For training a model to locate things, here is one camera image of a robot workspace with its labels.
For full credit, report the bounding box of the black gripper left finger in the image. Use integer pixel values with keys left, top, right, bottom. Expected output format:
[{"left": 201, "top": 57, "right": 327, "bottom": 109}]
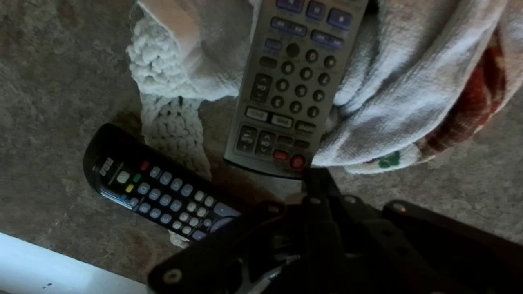
[{"left": 145, "top": 166, "right": 327, "bottom": 294}]

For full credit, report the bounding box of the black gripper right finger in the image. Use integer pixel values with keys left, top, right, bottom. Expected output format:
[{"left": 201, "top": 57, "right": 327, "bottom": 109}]
[{"left": 319, "top": 166, "right": 523, "bottom": 294}]

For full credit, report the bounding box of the grey remote control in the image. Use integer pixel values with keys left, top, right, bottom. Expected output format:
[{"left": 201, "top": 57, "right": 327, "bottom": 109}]
[{"left": 222, "top": 0, "right": 373, "bottom": 179}]

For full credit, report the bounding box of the black remote control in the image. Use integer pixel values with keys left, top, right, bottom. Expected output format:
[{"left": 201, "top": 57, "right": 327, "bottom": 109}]
[{"left": 82, "top": 122, "right": 243, "bottom": 243}]

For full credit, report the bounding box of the white towel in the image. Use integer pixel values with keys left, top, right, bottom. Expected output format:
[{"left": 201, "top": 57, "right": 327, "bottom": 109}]
[{"left": 126, "top": 0, "right": 523, "bottom": 181}]

